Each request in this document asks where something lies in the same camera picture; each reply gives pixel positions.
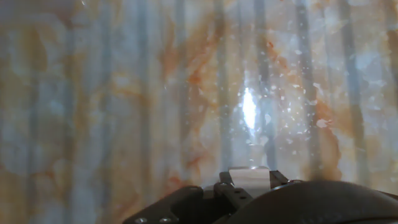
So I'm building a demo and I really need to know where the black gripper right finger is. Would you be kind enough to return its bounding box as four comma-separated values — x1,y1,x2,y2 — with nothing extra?
269,169,304,189

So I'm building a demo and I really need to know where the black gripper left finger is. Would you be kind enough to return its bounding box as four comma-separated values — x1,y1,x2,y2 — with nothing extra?
123,170,253,224

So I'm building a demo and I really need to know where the small wooden block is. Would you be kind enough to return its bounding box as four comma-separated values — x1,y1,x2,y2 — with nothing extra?
228,166,271,198

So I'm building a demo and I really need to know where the orange marble pattern mat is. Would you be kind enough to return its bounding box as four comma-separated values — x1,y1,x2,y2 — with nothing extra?
0,0,398,224

